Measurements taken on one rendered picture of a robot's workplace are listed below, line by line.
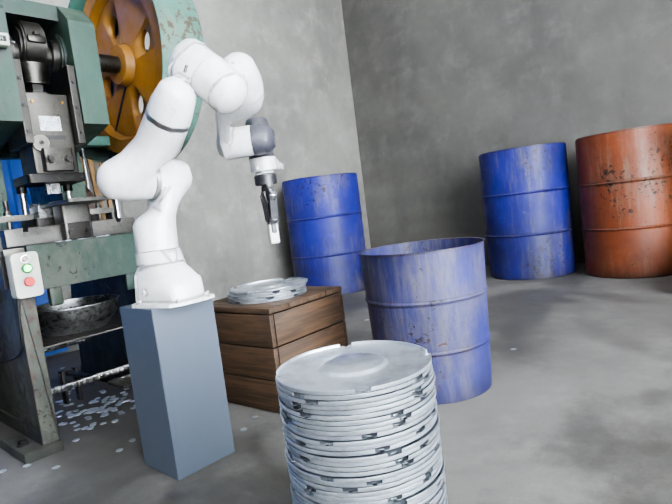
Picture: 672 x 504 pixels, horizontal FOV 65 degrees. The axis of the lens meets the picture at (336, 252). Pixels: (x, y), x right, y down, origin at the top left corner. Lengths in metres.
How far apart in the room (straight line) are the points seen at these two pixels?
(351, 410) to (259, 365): 0.95
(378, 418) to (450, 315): 0.81
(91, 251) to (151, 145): 0.70
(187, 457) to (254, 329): 0.47
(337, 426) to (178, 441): 0.67
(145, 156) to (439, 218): 3.63
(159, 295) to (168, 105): 0.47
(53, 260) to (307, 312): 0.85
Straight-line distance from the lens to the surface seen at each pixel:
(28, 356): 1.88
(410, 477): 0.95
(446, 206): 4.70
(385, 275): 1.64
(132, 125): 2.42
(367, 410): 0.88
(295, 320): 1.78
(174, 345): 1.43
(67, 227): 2.03
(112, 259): 2.02
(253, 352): 1.80
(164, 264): 1.43
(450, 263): 1.61
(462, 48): 4.70
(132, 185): 1.42
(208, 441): 1.54
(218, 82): 1.32
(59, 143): 2.17
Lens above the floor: 0.65
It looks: 5 degrees down
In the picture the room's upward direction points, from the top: 7 degrees counter-clockwise
